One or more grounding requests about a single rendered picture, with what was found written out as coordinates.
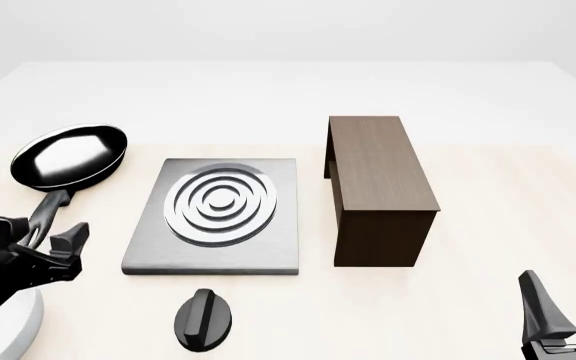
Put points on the black frying pan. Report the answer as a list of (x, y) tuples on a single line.
[(70, 157)]

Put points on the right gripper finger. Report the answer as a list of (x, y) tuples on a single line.
[(543, 311)]

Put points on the dark brown wooden shelf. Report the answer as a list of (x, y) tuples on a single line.
[(383, 165)]

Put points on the round black stove knob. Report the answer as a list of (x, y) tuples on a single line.
[(203, 322)]

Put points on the flat grey stove plate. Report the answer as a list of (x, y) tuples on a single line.
[(218, 258)]

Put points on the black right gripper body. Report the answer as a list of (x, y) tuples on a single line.
[(568, 352)]

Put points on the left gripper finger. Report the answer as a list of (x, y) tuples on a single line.
[(70, 240)]

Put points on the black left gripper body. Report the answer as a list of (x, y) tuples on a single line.
[(53, 272)]

